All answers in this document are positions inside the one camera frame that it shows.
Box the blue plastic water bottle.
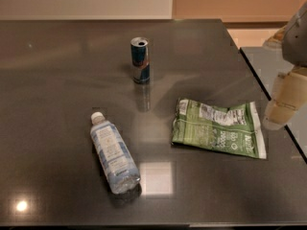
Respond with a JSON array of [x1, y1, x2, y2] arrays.
[[90, 112, 141, 195]]

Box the grey side table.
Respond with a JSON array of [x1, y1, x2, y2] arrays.
[[240, 47, 307, 162]]

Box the blue silver drink can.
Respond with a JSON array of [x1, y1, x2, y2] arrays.
[[130, 37, 150, 84]]

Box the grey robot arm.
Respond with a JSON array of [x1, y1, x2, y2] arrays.
[[263, 2, 307, 130]]

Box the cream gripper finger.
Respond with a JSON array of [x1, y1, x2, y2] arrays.
[[263, 66, 307, 130], [263, 27, 286, 49]]

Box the green crumpled snack bag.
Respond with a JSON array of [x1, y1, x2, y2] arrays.
[[172, 99, 267, 159]]

